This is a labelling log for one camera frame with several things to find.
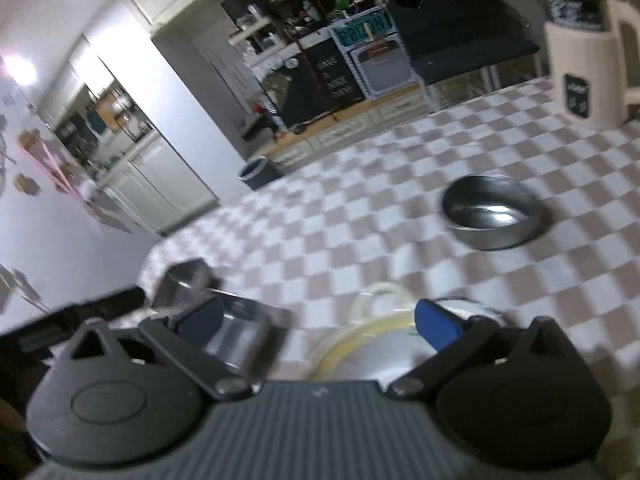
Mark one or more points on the black banner white letters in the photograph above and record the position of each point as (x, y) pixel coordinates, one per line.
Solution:
(320, 85)

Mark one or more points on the round steel bowl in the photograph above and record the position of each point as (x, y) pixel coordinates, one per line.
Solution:
(492, 217)

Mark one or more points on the black wall board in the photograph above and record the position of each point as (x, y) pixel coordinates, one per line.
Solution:
(280, 7)

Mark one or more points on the dark blue sofa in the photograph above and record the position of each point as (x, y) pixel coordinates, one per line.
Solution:
(465, 25)

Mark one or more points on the white box teal label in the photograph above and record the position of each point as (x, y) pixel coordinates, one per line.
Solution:
(380, 55)

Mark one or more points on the pink ribbon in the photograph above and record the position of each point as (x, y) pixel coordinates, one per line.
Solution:
(60, 172)

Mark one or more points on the low white drawer cabinet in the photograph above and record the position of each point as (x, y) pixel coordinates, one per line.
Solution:
(350, 127)

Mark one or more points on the white kitchen cabinet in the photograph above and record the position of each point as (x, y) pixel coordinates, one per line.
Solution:
(160, 185)

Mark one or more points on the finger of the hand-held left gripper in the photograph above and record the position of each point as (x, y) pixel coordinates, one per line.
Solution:
(115, 302)

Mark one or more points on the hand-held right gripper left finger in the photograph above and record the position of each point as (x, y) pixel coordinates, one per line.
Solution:
(200, 321)

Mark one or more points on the cream electric kettle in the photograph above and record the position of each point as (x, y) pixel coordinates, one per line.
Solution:
(582, 60)

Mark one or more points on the brown white checkered tablecloth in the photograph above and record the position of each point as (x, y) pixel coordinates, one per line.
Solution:
(350, 240)

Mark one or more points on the white storage rack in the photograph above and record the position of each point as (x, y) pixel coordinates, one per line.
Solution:
(252, 35)

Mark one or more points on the grey trash bin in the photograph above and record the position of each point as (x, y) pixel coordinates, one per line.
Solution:
(257, 174)

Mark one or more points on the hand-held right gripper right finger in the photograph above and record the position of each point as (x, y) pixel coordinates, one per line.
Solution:
(437, 325)

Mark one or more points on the square steel container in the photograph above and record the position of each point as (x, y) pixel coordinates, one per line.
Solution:
(245, 330)
(182, 282)

